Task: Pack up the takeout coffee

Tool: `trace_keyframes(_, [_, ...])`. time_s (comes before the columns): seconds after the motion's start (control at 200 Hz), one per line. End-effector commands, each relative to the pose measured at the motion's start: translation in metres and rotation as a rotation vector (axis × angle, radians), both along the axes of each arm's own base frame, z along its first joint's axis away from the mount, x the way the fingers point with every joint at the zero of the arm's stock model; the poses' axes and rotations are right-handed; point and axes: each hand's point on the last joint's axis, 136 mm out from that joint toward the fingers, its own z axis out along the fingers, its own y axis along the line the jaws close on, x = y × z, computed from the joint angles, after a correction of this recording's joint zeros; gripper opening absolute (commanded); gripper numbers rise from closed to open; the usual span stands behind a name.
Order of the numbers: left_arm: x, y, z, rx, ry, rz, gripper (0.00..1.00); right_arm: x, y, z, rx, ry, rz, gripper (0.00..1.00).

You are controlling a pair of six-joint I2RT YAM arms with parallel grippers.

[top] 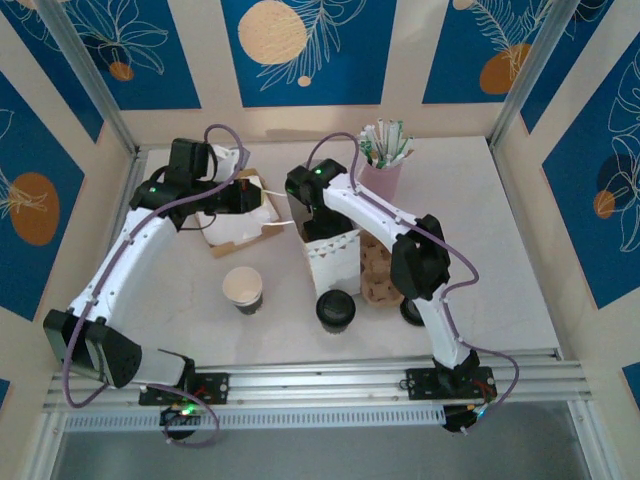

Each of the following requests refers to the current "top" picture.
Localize pulp cup carriers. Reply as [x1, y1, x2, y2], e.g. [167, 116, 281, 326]
[359, 234, 407, 307]

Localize pink straw holder cup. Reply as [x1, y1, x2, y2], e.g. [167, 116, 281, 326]
[359, 157, 404, 201]

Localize blue floral wall panel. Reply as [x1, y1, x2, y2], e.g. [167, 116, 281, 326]
[221, 0, 399, 108]
[0, 69, 86, 322]
[519, 0, 619, 135]
[542, 47, 640, 309]
[0, 9, 105, 145]
[64, 0, 203, 112]
[422, 0, 551, 105]

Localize white paper gift bag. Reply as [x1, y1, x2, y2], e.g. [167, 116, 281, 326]
[259, 187, 362, 297]

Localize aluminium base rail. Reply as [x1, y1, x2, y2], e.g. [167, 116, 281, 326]
[44, 349, 586, 409]

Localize white and brown paper bag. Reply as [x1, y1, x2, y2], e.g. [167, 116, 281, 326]
[207, 167, 286, 259]

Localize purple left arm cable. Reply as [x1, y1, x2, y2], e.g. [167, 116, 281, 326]
[63, 123, 250, 447]

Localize black plastic cup lid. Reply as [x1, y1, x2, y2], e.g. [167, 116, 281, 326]
[399, 298, 426, 327]
[315, 288, 357, 326]

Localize aluminium frame post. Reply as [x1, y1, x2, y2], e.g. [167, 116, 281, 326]
[488, 0, 586, 151]
[35, 0, 140, 157]

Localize grey slotted cable duct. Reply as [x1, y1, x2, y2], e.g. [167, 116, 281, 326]
[63, 403, 447, 432]

